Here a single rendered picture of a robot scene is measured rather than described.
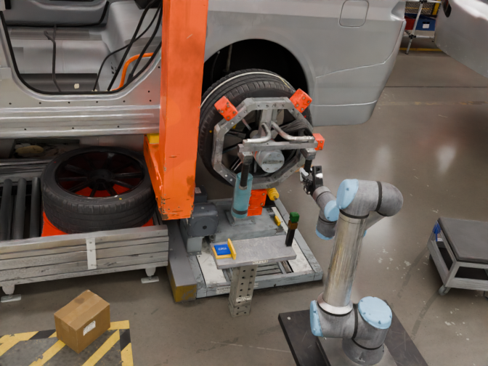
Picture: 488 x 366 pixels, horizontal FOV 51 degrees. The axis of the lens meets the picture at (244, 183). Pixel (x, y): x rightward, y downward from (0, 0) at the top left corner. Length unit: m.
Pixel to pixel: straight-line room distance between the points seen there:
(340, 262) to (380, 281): 1.33
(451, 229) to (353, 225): 1.54
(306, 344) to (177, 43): 1.47
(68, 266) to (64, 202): 0.34
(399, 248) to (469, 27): 2.16
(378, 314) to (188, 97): 1.25
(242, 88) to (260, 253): 0.86
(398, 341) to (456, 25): 3.22
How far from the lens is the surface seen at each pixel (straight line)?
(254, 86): 2.66
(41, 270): 2.93
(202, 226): 2.96
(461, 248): 3.33
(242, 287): 2.77
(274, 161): 2.63
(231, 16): 2.82
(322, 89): 3.19
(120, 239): 2.83
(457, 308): 3.44
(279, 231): 3.27
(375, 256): 3.56
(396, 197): 2.00
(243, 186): 2.55
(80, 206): 2.84
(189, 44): 2.24
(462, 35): 5.01
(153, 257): 2.95
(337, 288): 2.15
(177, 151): 2.46
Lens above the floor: 2.19
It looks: 33 degrees down
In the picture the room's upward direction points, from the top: 8 degrees clockwise
